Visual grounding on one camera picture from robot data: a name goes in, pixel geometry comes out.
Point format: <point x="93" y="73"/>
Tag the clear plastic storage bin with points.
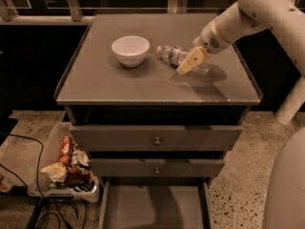
<point x="42" y="186"/>

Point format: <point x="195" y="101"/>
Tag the red snack bag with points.
<point x="66" y="146"/>

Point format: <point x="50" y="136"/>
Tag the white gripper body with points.
<point x="209" y="40"/>

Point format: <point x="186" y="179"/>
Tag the metal window railing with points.
<point x="35" y="12"/>

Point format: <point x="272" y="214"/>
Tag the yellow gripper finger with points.
<point x="196" y="57"/>

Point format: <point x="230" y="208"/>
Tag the bottom grey drawer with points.
<point x="155" y="203"/>

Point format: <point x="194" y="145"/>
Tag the yellow snack bag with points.
<point x="57" y="172"/>

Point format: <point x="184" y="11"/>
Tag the brown snack packet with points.
<point x="77" y="176"/>

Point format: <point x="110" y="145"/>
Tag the clear plastic water bottle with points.
<point x="174" y="55"/>

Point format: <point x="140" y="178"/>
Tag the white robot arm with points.
<point x="247" y="17"/>

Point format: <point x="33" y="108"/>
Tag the white ceramic bowl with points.
<point x="131" y="50"/>

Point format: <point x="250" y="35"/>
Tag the red apple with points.
<point x="65" y="159"/>

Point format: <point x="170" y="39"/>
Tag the top grey drawer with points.
<point x="148" y="138"/>

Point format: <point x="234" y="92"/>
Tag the grey drawer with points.
<point x="156" y="167"/>
<point x="155" y="203"/>
<point x="148" y="138"/>

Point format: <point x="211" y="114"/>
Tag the grey drawer cabinet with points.
<point x="97" y="89"/>

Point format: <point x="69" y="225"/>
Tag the middle grey drawer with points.
<point x="156" y="167"/>

